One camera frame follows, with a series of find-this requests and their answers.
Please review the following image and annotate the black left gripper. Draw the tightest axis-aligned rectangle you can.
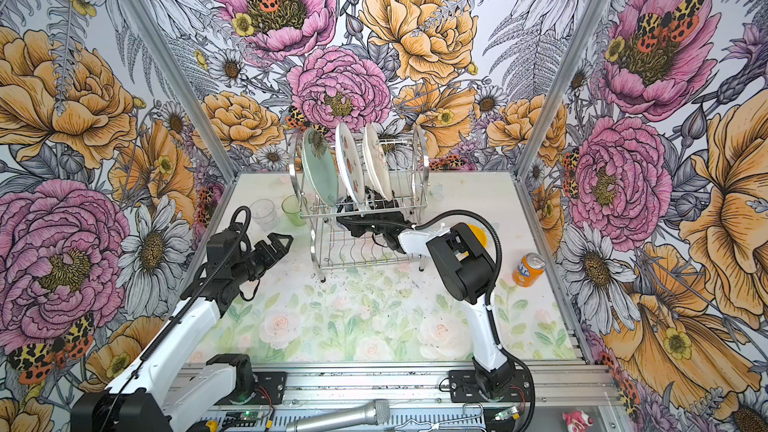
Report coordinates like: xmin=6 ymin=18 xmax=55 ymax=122
xmin=232 ymin=233 xmax=294 ymax=283

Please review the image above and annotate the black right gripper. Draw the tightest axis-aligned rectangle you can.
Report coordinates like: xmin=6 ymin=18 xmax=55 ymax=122
xmin=336 ymin=207 xmax=389 ymax=237

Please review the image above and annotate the clear glass cup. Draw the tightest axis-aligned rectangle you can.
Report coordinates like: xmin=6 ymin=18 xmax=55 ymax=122
xmin=249 ymin=198 xmax=279 ymax=233

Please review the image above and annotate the green glass jar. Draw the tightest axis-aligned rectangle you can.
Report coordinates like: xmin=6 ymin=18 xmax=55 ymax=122
xmin=281 ymin=194 xmax=306 ymax=227

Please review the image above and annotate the chrome wire dish rack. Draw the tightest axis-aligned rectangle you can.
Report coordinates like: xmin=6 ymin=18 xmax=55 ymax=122
xmin=289 ymin=124 xmax=430 ymax=278

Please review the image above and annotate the cream white plate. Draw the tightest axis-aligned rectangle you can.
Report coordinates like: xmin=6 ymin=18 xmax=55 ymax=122
xmin=362 ymin=123 xmax=393 ymax=201

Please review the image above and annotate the white watermelon pattern plate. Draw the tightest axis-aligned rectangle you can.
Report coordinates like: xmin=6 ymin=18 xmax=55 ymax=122
xmin=335 ymin=122 xmax=365 ymax=204

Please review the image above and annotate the yellow plastic bowl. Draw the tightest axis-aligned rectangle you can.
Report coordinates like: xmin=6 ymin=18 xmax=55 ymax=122
xmin=468 ymin=224 xmax=488 ymax=248

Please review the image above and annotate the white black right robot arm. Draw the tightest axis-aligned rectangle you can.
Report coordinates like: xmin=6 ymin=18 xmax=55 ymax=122
xmin=336 ymin=200 xmax=523 ymax=398

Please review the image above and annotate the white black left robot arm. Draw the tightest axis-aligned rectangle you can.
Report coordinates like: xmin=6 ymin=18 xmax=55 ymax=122
xmin=70 ymin=224 xmax=293 ymax=431

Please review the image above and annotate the pale green plate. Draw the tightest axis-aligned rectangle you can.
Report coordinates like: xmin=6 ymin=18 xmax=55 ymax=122
xmin=301 ymin=129 xmax=338 ymax=207

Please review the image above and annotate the orange soda can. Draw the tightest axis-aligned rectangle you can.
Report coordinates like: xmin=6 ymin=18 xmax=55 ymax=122
xmin=512 ymin=252 xmax=546 ymax=288

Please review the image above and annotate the silver microphone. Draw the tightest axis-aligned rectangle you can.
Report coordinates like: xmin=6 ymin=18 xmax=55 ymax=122
xmin=286 ymin=400 xmax=391 ymax=432

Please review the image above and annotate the pink toy figure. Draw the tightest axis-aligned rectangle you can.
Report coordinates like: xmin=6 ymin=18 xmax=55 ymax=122
xmin=562 ymin=411 xmax=594 ymax=432

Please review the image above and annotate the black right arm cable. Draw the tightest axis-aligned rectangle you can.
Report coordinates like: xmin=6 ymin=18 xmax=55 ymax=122
xmin=341 ymin=209 xmax=536 ymax=432

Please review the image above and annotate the aluminium corner post left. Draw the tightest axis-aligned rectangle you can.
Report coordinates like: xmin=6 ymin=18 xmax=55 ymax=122
xmin=118 ymin=0 xmax=238 ymax=183

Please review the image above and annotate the aluminium corner post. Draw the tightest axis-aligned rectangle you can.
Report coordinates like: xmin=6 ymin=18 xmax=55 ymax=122
xmin=118 ymin=0 xmax=238 ymax=183
xmin=515 ymin=0 xmax=611 ymax=182

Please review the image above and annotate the aluminium front rail frame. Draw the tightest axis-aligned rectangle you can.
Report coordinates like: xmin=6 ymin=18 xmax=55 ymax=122
xmin=252 ymin=360 xmax=633 ymax=431

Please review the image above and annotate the aluminium corner post right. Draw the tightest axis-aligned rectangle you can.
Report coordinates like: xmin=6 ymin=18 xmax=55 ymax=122
xmin=515 ymin=0 xmax=611 ymax=182

